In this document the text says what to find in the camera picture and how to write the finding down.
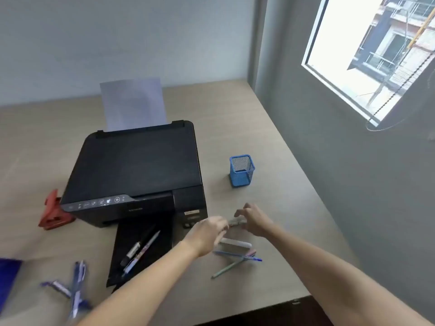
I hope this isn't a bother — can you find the black printer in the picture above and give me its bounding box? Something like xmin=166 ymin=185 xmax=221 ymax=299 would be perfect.
xmin=59 ymin=120 xmax=208 ymax=290

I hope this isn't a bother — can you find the person's right hand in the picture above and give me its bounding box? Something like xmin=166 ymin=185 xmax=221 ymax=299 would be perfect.
xmin=234 ymin=202 xmax=276 ymax=239

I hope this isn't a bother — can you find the blue ballpoint pen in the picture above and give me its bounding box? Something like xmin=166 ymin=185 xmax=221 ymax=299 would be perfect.
xmin=213 ymin=250 xmax=263 ymax=262

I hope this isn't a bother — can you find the beaded blind cord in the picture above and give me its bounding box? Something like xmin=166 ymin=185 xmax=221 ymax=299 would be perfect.
xmin=365 ymin=52 xmax=435 ymax=132

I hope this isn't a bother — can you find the person's right forearm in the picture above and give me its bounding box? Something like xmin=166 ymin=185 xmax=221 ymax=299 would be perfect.
xmin=264 ymin=223 xmax=435 ymax=326

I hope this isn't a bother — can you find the person's left forearm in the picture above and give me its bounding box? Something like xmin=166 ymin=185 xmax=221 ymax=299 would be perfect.
xmin=75 ymin=240 xmax=202 ymax=326

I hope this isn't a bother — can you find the blue folder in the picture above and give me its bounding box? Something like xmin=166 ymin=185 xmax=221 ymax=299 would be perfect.
xmin=0 ymin=258 xmax=23 ymax=313

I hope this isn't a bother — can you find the person's left hand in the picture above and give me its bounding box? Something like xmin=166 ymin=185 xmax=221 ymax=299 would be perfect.
xmin=181 ymin=216 xmax=231 ymax=259

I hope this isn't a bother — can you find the red hole punch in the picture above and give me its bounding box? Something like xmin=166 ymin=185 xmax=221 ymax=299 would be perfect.
xmin=38 ymin=189 xmax=76 ymax=231

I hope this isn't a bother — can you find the blue and white pen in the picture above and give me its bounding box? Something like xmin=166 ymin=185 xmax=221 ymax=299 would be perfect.
xmin=69 ymin=260 xmax=88 ymax=320
xmin=40 ymin=280 xmax=93 ymax=310

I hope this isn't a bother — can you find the white patterned pen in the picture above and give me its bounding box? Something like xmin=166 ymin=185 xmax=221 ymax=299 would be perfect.
xmin=123 ymin=230 xmax=161 ymax=275

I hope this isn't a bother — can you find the white paper sheet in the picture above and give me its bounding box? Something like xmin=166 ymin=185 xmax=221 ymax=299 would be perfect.
xmin=99 ymin=77 xmax=169 ymax=133

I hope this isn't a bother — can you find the green pen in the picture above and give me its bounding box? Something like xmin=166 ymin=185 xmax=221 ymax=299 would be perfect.
xmin=211 ymin=256 xmax=251 ymax=280

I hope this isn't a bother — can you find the black marker pen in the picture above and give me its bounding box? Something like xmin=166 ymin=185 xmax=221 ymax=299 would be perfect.
xmin=119 ymin=224 xmax=157 ymax=267

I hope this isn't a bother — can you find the blue mesh pen holder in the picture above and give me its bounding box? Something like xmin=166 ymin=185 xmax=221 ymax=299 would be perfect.
xmin=229 ymin=154 xmax=256 ymax=188

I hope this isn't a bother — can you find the window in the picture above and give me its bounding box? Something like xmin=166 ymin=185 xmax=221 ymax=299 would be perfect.
xmin=301 ymin=0 xmax=435 ymax=128

